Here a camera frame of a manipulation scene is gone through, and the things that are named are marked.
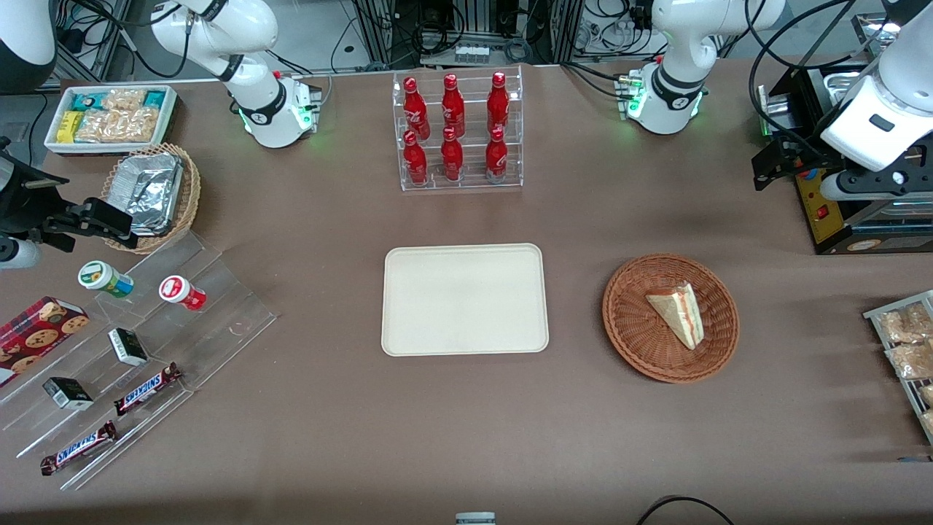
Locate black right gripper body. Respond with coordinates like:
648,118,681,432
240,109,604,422
0,139,71,236

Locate triangular sandwich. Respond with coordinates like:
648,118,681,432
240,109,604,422
646,282,706,351

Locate light tan wicker basket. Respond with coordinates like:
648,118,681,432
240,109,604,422
101,142,203,255

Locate tray of wrapped snacks right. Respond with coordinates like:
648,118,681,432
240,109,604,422
862,289,933,446

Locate brown round wicker basket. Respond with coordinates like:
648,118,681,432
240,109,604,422
602,253,740,384

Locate beige rectangular tray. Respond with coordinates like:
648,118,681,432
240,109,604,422
381,243,550,357

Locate stack of foil trays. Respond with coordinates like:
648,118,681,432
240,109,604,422
109,152,185,236

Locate steel warmer pan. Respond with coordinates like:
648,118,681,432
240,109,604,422
825,70,881,110

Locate green lidded cup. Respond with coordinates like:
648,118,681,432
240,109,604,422
77,260,136,300

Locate white plastic snack bin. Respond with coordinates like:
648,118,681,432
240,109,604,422
44,84,180,157

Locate large clear rice cracker bag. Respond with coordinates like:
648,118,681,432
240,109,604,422
76,108,160,144

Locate black food warmer cabinet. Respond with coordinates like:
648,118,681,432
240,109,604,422
757,62,933,257

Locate red lidded cup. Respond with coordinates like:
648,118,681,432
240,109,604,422
158,274,208,313

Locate red cookie box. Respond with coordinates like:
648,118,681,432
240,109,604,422
0,295,91,388

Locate small clear rice cracker bag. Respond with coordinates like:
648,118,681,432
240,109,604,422
101,88,147,112

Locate small black carton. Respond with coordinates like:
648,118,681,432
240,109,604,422
42,376,95,411
107,327,149,368

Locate clear acrylic step shelf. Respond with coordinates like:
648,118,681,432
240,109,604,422
0,231,280,491

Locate snickers bar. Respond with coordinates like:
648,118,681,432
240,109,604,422
39,420,120,477
112,362,184,418

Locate clear bag of snacks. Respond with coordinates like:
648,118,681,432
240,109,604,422
885,341,933,381
878,302,933,344

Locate red cola bottle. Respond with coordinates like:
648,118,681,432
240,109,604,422
440,74,467,139
485,126,510,184
402,77,432,140
440,127,465,182
486,71,511,136
402,131,429,187

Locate clear acrylic bottle rack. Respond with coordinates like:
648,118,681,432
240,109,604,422
391,65,524,193

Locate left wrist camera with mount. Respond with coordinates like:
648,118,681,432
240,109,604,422
819,168,933,203

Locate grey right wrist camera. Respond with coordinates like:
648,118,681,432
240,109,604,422
0,236,43,271

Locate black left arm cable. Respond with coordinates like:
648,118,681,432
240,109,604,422
749,0,887,147

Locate black floor cable loop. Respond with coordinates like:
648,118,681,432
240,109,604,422
635,495,738,525

